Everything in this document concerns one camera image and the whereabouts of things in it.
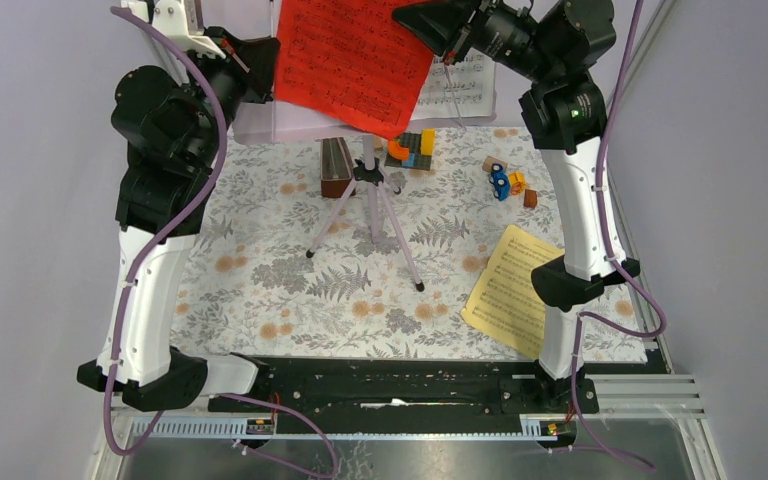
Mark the blue toy car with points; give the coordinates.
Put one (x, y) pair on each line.
(500, 183)

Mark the yellow toy brick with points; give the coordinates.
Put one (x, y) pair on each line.
(427, 142)

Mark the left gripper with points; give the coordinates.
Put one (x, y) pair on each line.
(255, 57)

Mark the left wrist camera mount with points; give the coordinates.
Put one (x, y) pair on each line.
(181, 21)

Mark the yellow sheet music page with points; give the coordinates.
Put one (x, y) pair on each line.
(504, 304)

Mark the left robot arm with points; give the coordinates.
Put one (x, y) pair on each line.
(173, 133)

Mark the floral table mat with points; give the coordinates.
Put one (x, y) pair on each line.
(280, 270)

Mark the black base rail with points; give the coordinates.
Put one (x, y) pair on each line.
(411, 397)

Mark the wooden block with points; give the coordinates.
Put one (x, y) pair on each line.
(492, 164)

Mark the small brown block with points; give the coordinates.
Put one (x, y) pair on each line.
(530, 199)

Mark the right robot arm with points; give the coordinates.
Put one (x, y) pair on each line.
(565, 113)

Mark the orange curved brick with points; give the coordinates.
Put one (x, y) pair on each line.
(397, 151)

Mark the dark grey brick baseplate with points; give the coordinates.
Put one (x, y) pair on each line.
(411, 141)

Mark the white sheet music page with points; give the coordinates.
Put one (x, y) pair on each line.
(460, 91)

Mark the brown metronome box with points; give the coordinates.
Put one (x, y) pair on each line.
(336, 167)

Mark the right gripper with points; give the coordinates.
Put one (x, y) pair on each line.
(440, 24)

